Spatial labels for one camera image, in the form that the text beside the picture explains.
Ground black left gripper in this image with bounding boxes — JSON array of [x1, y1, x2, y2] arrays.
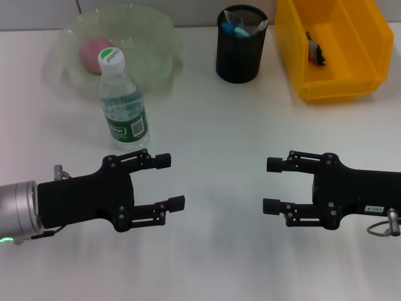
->
[[36, 149, 186, 233]]

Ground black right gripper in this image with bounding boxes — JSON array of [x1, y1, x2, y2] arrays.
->
[[262, 150, 401, 231]]

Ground clear green-label water bottle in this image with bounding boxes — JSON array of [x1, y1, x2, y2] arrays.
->
[[97, 46, 151, 151]]

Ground green plastic wrapper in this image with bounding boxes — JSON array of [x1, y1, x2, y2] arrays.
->
[[305, 30, 327, 67]]

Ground pink peach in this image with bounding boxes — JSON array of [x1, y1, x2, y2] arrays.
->
[[80, 36, 113, 75]]

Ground blue teal scissors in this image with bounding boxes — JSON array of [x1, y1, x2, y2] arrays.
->
[[220, 20, 251, 39]]

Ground grey white ballpoint pen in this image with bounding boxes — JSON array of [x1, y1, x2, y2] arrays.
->
[[250, 18, 269, 36]]

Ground transparent plastic ruler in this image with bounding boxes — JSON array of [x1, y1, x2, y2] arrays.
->
[[224, 8, 248, 31]]

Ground translucent green fruit plate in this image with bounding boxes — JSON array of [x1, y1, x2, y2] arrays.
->
[[43, 3, 184, 101]]

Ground black mesh pen cup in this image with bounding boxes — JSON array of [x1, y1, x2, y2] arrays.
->
[[215, 4, 269, 85]]

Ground yellow plastic bin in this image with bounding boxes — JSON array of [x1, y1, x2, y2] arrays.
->
[[274, 0, 395, 103]]

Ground left gripper cable with plug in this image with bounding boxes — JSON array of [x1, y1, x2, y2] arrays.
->
[[15, 164, 72, 245]]

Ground gripper cable with plug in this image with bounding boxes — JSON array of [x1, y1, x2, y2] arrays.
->
[[367, 207, 401, 238], [15, 164, 72, 245]]

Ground right gripper cable with plug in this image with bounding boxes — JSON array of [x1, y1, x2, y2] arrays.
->
[[367, 207, 401, 238]]

